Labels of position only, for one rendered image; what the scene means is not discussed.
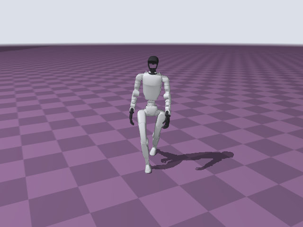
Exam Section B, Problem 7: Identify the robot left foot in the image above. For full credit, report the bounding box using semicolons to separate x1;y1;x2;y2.
150;146;157;156

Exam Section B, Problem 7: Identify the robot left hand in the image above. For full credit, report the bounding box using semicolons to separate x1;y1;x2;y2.
162;111;170;129

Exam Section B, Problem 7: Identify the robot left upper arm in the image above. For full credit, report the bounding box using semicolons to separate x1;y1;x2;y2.
161;75;170;99

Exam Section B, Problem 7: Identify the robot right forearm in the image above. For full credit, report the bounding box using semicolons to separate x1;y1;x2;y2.
130;91;137;111

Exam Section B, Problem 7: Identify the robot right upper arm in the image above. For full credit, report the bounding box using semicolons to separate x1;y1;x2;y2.
134;73;144;96

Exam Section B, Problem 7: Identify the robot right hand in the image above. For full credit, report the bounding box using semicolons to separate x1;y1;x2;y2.
129;108;134;125

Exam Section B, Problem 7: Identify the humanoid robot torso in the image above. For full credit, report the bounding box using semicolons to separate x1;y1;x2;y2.
143;71;162;116

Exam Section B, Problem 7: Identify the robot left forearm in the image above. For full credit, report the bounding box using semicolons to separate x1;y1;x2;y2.
165;93;171;115

